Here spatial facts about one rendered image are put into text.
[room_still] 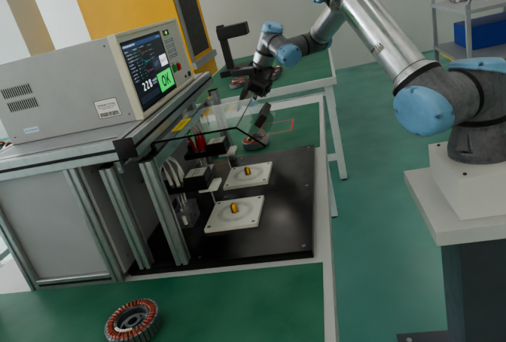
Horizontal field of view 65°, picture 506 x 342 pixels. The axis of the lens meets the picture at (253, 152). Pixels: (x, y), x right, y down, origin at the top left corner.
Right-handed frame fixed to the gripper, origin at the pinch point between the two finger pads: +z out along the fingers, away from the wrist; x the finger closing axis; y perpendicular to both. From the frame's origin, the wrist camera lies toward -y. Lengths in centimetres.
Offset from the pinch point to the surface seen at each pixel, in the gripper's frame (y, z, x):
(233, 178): 16.7, 7.3, -34.7
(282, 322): 53, -11, -85
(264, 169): 24.3, 2.6, -28.1
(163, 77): -7, -24, -48
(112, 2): -269, 80, 210
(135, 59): -7, -33, -61
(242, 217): 30, -1, -56
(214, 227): 25, 2, -62
